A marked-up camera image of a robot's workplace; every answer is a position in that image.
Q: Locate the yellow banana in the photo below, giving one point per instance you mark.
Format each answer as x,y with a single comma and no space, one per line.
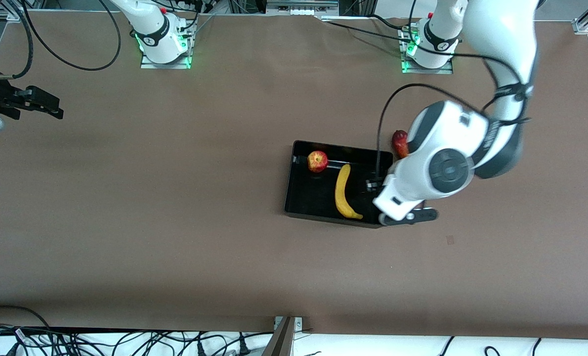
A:
342,193

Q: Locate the black plastic box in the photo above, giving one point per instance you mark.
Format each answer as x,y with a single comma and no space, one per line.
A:
314,198

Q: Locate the red yellow apple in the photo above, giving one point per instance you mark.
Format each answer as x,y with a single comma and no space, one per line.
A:
317,162

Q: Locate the red yellow mango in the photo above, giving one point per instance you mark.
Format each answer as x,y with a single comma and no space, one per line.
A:
400,143

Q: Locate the grey aluminium bar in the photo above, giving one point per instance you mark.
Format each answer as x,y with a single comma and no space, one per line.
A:
280,341

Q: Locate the silver frame bracket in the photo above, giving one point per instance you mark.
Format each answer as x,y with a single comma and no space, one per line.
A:
16,15

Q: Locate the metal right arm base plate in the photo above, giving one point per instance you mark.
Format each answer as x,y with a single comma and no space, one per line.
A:
148,64

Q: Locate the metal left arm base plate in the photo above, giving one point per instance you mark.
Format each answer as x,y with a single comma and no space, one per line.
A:
447,70

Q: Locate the small metal table bracket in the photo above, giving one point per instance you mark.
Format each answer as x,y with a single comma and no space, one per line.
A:
298,324

